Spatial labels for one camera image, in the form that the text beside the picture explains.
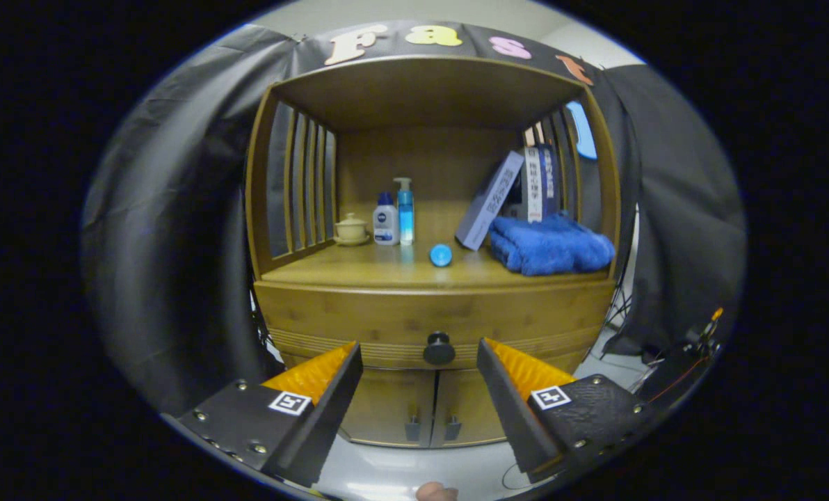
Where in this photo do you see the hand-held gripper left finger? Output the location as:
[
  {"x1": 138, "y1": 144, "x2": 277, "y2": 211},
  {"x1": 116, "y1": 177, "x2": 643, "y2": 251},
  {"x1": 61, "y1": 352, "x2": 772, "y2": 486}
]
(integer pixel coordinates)
[{"x1": 161, "y1": 341, "x2": 364, "y2": 489}]

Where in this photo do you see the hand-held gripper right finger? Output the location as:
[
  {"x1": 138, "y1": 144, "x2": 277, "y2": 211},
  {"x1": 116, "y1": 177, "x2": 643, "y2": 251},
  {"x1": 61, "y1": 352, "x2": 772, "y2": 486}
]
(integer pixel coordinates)
[{"x1": 476, "y1": 337, "x2": 662, "y2": 484}]

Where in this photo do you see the wooden drawer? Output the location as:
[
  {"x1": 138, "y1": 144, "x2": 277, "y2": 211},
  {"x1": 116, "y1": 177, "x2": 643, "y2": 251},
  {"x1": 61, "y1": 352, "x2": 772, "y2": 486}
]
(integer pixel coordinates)
[{"x1": 255, "y1": 278, "x2": 617, "y2": 371}]

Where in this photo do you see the wooden cabinet door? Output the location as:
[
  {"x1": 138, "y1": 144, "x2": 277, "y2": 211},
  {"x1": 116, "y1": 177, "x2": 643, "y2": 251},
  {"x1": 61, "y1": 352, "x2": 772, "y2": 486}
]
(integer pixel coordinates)
[
  {"x1": 430, "y1": 369, "x2": 509, "y2": 448},
  {"x1": 338, "y1": 369, "x2": 436, "y2": 448}
]

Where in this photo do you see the wooden countertop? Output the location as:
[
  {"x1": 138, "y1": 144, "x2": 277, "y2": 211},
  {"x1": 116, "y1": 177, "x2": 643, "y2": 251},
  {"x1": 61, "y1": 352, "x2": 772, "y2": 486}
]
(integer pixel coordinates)
[{"x1": 260, "y1": 240, "x2": 613, "y2": 287}]

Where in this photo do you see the wooden cabinet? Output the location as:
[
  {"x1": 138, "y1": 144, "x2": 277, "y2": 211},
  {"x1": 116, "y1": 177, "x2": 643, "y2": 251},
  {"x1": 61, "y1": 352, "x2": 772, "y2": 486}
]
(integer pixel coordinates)
[{"x1": 246, "y1": 56, "x2": 622, "y2": 450}]

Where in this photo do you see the blue folded towel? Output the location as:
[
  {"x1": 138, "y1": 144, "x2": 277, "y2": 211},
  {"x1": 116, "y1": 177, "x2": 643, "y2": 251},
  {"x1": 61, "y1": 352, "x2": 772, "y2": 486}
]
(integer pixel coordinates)
[{"x1": 488, "y1": 213, "x2": 616, "y2": 277}]

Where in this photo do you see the beige lidded teacup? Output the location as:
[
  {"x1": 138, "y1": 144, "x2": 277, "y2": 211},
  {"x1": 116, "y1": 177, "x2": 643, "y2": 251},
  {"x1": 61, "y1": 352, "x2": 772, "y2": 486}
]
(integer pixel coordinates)
[{"x1": 333, "y1": 213, "x2": 371, "y2": 246}]

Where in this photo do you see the black device with orange tip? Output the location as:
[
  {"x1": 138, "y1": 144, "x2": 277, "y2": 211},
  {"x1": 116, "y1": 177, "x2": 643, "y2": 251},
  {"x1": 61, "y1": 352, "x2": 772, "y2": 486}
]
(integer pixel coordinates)
[{"x1": 665, "y1": 308, "x2": 725, "y2": 363}]

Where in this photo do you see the white lotion bottle blue cap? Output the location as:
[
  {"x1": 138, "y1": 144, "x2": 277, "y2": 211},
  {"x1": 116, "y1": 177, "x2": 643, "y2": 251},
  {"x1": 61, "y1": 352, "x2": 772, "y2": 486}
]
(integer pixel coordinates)
[{"x1": 373, "y1": 192, "x2": 401, "y2": 246}]

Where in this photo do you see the lavender book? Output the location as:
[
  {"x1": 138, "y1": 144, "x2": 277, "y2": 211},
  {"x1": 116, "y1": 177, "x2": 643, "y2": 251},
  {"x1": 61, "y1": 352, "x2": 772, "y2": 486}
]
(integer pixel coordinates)
[{"x1": 455, "y1": 150, "x2": 526, "y2": 251}]

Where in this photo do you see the blue pump bottle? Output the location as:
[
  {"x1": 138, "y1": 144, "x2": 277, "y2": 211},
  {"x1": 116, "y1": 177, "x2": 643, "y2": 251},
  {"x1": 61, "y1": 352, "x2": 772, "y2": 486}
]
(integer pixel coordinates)
[{"x1": 394, "y1": 177, "x2": 416, "y2": 246}]

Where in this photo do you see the dark blue book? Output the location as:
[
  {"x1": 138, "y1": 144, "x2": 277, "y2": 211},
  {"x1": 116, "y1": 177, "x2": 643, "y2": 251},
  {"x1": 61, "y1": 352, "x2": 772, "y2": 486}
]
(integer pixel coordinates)
[{"x1": 538, "y1": 143, "x2": 560, "y2": 220}]

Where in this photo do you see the red cable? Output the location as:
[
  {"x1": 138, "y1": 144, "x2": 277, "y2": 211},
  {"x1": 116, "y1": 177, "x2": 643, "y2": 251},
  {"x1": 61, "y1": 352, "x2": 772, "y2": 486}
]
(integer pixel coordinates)
[{"x1": 647, "y1": 376, "x2": 700, "y2": 404}]

